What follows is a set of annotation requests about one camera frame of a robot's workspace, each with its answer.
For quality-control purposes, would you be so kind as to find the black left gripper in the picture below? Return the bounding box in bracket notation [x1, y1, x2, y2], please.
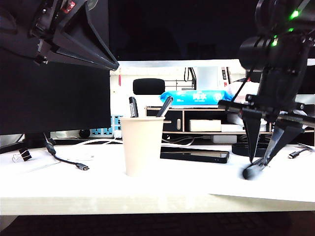
[29, 0, 120, 71]

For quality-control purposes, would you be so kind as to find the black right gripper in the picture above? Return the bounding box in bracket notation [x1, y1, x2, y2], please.
[218, 69, 315, 169]

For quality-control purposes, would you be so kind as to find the black ribbed cap marker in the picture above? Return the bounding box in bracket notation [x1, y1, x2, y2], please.
[242, 157, 268, 180]

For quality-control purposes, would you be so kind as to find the black marker white label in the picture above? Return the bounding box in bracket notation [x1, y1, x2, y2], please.
[128, 96, 139, 118]

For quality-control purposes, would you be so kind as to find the black marker grey end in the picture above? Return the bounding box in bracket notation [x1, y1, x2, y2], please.
[155, 96, 174, 118]

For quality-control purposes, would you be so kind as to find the beige paper cup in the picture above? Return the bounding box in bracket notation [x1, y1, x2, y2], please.
[119, 116, 166, 177]

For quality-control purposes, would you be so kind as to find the black round disc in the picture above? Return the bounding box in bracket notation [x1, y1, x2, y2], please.
[231, 142, 271, 158]

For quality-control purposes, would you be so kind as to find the white flat box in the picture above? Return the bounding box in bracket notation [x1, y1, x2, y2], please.
[220, 123, 244, 133]

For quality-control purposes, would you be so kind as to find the white power adapter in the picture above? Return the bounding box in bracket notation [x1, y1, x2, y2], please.
[212, 134, 237, 145]

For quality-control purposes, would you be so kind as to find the pink tissue pack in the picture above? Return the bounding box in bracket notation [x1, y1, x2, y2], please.
[226, 81, 261, 105]

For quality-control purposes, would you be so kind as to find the silver metal stand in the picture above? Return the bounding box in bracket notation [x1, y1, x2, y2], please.
[296, 94, 315, 105]

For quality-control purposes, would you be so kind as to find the beige cardboard box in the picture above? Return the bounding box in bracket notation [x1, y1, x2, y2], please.
[189, 119, 221, 133]

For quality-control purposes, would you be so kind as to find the black computer monitor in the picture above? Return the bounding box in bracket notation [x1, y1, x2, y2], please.
[0, 0, 124, 154]

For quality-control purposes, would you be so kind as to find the black chair headrest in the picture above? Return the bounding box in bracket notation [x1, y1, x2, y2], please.
[132, 78, 165, 95]

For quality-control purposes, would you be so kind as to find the black flat glossy device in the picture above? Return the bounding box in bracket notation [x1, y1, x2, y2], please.
[159, 147, 230, 164]

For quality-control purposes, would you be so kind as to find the blue wet wipes pack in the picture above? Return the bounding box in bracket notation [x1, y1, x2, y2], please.
[159, 89, 233, 106]

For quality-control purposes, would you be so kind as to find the blue white power strip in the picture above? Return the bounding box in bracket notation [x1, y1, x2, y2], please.
[88, 115, 124, 138]

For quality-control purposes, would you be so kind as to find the black wooden desk organizer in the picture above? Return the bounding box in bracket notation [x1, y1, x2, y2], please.
[145, 105, 315, 135]

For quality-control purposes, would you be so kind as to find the black binder clip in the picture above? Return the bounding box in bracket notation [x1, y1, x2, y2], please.
[11, 148, 32, 163]

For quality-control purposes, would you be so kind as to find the white charging cable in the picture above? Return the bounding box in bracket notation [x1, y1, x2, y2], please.
[73, 138, 124, 146]

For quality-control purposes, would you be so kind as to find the black cable grey USB-C plug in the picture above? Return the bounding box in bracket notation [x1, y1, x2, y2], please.
[43, 134, 90, 172]

